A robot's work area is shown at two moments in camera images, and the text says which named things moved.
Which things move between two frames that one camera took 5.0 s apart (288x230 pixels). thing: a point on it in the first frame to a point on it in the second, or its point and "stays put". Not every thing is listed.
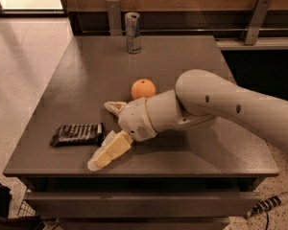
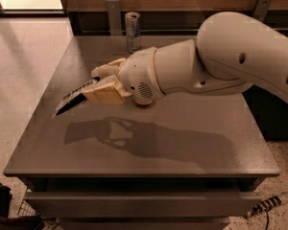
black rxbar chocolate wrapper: x=79 y=135 to x=74 y=98
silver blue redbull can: x=132 y=32 stays put
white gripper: x=134 y=119 to x=138 y=75
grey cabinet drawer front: x=139 y=204 stays put
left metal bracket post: x=114 y=17 stays put
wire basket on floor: x=26 y=210 stays put
